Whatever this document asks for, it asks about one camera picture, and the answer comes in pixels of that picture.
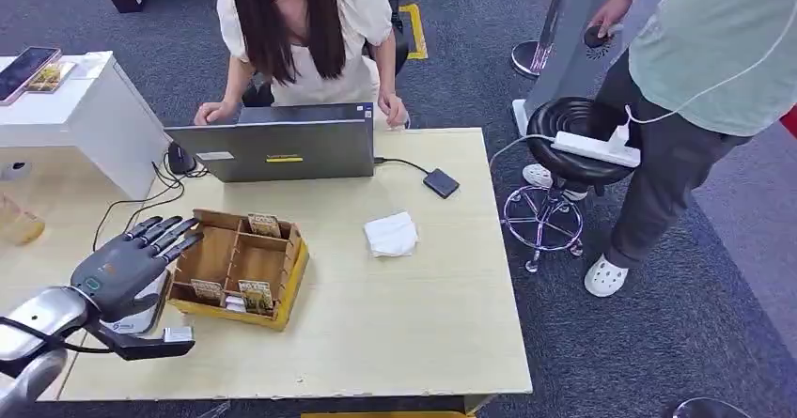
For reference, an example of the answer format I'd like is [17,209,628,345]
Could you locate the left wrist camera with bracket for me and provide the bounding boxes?
[86,320,196,363]

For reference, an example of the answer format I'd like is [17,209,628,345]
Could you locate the white charger with cable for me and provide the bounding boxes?
[606,15,797,150]

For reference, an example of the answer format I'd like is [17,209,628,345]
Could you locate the black office chair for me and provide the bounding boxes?
[241,23,413,109]

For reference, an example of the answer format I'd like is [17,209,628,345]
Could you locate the chrome stanchion post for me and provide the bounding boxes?
[510,0,575,81]

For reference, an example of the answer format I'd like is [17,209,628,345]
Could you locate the black round object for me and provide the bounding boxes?
[583,23,624,49]

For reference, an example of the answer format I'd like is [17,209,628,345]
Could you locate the black external drive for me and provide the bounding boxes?
[422,167,461,200]

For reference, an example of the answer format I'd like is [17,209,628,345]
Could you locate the red object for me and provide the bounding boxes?
[778,103,797,140]

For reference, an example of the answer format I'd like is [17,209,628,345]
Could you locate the grey desk cable grommet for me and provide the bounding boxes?
[0,161,32,183]

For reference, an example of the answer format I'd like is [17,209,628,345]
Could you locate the white tissue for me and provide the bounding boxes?
[363,210,419,259]

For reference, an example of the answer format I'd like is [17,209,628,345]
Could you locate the chrome round base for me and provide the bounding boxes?
[663,396,752,418]

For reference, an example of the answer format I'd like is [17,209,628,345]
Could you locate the silver card reader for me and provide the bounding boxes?
[101,269,173,336]

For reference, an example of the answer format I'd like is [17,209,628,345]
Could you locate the white power strip cord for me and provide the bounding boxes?
[488,133,556,173]

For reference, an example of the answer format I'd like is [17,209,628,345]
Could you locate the black drive cable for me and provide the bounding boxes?
[373,156,431,177]

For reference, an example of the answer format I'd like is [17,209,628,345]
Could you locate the gold printed card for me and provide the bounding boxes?
[237,280,275,317]
[247,213,283,240]
[189,278,224,307]

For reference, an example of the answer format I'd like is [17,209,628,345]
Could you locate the seated person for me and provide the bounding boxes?
[193,0,413,132]

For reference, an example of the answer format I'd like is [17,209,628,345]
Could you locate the thin black cables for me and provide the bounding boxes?
[91,160,211,254]

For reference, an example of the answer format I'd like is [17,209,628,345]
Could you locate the gold card in sleeve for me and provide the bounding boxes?
[25,60,78,95]

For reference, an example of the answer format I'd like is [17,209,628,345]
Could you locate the white cabinet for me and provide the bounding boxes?
[0,51,171,202]

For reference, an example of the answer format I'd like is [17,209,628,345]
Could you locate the standing person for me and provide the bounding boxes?
[522,0,797,299]

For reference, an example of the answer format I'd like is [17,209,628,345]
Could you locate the grey laptop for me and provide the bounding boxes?
[164,102,376,184]

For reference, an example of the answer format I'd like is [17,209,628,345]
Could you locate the black round stool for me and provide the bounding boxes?
[499,96,637,274]

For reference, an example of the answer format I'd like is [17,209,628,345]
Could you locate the smartphone with pink case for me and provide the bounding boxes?
[0,46,63,106]

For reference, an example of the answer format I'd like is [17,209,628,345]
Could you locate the wooden card box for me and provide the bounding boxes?
[166,208,311,333]

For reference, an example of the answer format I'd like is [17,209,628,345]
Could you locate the black computer mouse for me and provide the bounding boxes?
[166,141,198,177]

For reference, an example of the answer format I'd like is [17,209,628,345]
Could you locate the grey standing panel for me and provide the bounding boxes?
[511,0,663,137]

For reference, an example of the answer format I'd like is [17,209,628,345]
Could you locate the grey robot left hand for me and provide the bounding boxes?
[70,215,205,324]

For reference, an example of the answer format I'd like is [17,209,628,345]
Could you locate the white power strip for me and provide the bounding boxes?
[551,130,643,169]

